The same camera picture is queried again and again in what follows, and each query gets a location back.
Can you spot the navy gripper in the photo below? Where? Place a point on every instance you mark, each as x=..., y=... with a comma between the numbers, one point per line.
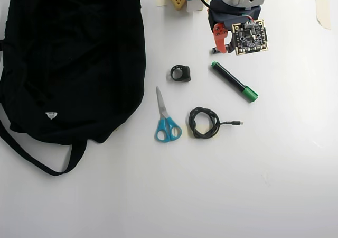
x=219, y=33

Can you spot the green marker with black barrel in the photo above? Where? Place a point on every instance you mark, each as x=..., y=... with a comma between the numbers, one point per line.
x=233, y=82

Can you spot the black fabric bag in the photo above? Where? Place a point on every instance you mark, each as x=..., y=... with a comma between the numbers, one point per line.
x=66, y=63

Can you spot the black AA battery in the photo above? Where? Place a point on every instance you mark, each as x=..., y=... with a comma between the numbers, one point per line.
x=214, y=50

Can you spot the bare camera circuit board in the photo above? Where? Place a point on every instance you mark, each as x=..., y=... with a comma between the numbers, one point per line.
x=251, y=38

